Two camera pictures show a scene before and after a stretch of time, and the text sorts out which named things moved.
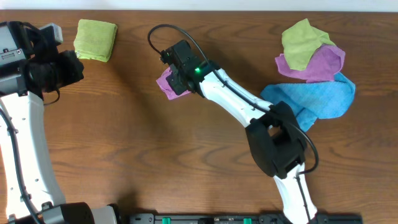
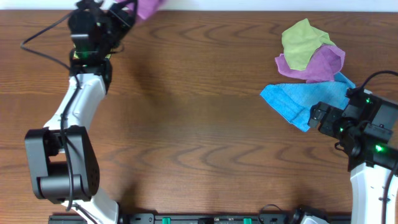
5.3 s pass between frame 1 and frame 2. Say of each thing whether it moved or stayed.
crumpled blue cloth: stayed
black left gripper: moved
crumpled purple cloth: stayed
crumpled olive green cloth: stayed
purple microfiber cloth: moved
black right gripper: moved
